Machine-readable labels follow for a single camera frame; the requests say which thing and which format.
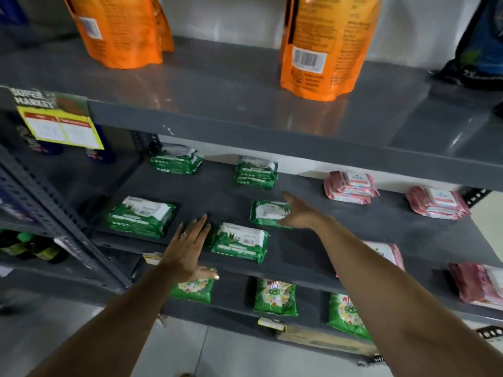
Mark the person's right hand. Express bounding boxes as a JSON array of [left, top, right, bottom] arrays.
[[278, 192, 329, 231]]

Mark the person's left hand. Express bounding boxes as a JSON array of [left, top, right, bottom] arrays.
[[158, 214, 220, 286]]

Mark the green wipes pack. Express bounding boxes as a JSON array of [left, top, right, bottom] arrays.
[[250, 200, 292, 229], [106, 196, 177, 239], [235, 155, 279, 190], [210, 222, 270, 264], [149, 143, 204, 175]]

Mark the person's right forearm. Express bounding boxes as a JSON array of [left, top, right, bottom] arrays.
[[314, 218, 503, 377]]

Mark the person's left forearm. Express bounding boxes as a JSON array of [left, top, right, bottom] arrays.
[[27, 265, 190, 377]]

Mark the green detergent packet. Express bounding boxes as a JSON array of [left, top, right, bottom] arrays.
[[327, 293, 372, 341], [253, 278, 298, 317], [169, 267, 215, 305]]

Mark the pink wipes pack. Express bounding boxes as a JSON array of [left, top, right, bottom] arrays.
[[362, 241, 406, 272], [406, 186, 471, 221], [448, 262, 503, 311], [324, 170, 380, 205]]

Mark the grey metal shelving rack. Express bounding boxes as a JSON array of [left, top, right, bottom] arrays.
[[0, 34, 503, 367]]

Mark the dark blue bottle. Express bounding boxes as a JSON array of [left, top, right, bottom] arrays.
[[85, 125, 117, 165], [18, 125, 64, 156]]

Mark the row of dark green bottles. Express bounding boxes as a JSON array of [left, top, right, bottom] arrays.
[[0, 230, 70, 265]]

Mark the yellow and green shelf sign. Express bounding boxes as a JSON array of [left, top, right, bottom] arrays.
[[10, 88, 105, 151]]

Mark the orange stand-up pouch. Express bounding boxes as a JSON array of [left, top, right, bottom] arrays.
[[62, 0, 175, 70], [280, 0, 382, 102]]

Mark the blue and black bag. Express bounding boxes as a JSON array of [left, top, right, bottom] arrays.
[[429, 0, 503, 91]]

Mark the blue packet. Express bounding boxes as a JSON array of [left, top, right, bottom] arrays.
[[0, 0, 29, 26]]

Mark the grey perforated rack post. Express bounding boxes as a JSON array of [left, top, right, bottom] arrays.
[[0, 144, 133, 292]]

